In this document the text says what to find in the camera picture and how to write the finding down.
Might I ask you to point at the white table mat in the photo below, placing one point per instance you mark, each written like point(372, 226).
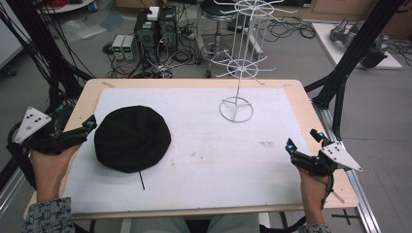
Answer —
point(194, 152)

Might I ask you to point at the person's right sleeve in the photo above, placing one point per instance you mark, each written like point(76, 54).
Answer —
point(315, 228)

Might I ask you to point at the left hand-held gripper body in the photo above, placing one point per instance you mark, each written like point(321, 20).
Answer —
point(48, 137)

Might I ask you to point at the grey power supply unit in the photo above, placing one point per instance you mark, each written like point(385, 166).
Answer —
point(129, 48)
point(118, 47)

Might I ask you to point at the aluminium rail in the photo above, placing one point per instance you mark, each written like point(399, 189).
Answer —
point(351, 174)

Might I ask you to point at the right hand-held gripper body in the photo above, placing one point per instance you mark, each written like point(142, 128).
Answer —
point(327, 159)

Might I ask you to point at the black computer tower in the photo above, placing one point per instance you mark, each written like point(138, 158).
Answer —
point(155, 32)

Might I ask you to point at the black round stool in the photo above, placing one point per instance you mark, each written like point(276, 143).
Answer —
point(216, 22)

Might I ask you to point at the black beret hat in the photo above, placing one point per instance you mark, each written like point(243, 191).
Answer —
point(132, 139)

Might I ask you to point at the person's left hand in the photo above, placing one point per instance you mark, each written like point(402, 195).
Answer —
point(51, 168)

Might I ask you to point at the person's left sleeve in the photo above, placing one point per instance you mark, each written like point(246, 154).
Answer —
point(50, 216)

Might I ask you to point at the person's legs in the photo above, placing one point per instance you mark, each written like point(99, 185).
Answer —
point(194, 225)

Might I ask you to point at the grey robot part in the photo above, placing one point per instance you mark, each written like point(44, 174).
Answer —
point(359, 40)

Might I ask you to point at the white floor board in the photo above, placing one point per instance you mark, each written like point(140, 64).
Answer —
point(354, 45)

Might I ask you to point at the person's sleeve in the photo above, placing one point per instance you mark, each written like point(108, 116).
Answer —
point(50, 216)
point(315, 228)

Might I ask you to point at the person's right hand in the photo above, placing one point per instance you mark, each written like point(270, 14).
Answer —
point(312, 197)

